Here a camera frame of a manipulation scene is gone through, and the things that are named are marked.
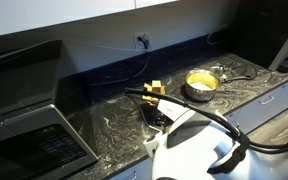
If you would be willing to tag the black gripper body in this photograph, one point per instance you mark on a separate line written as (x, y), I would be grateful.
(154, 117)

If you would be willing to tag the blue pasta box flaps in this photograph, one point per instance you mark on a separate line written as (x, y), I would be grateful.
(151, 103)

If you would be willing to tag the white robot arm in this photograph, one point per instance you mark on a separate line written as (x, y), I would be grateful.
(196, 147)

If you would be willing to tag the stainless steel microwave oven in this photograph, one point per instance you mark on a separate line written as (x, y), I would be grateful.
(42, 105)

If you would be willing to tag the black coffee machine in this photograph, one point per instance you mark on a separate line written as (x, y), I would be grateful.
(265, 41)

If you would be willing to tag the white upper cabinet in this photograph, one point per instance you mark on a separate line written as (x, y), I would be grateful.
(21, 15)

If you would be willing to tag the steel saucepan black handle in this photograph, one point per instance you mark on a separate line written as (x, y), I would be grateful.
(201, 84)

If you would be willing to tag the white wall power outlet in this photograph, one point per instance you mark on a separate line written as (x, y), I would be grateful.
(141, 41)

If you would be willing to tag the glass pot lid black handle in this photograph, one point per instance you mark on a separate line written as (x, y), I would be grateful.
(218, 70)

